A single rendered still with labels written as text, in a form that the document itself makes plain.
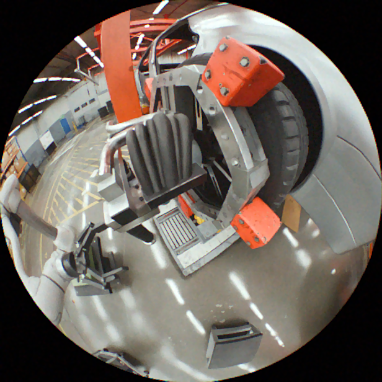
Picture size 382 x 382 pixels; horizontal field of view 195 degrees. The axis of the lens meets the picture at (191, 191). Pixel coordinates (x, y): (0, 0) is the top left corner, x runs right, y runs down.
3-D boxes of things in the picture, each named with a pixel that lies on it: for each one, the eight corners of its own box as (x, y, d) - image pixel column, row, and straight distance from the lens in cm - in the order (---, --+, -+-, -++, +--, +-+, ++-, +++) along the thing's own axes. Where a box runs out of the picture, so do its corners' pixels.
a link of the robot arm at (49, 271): (78, 268, 55) (71, 295, 49) (62, 275, 68) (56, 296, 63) (59, 247, 53) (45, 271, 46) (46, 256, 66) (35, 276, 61)
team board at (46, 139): (53, 158, 907) (39, 134, 905) (49, 162, 940) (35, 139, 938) (61, 147, 1027) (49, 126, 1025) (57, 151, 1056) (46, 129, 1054)
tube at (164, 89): (172, 121, 35) (167, 85, 34) (107, 146, 33) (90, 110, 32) (154, 112, 51) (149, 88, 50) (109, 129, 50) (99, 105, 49)
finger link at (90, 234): (86, 260, 43) (84, 258, 44) (100, 229, 40) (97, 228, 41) (77, 258, 40) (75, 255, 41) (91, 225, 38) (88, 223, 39)
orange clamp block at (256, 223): (247, 208, 34) (268, 231, 34) (227, 224, 30) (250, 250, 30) (257, 194, 28) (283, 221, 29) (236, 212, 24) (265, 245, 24)
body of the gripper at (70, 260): (77, 255, 50) (93, 247, 43) (82, 278, 47) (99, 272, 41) (61, 249, 46) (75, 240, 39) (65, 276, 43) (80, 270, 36)
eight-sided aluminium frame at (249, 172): (225, 233, 54) (309, 87, 19) (214, 241, 52) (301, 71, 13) (172, 167, 79) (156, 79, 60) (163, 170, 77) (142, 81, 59)
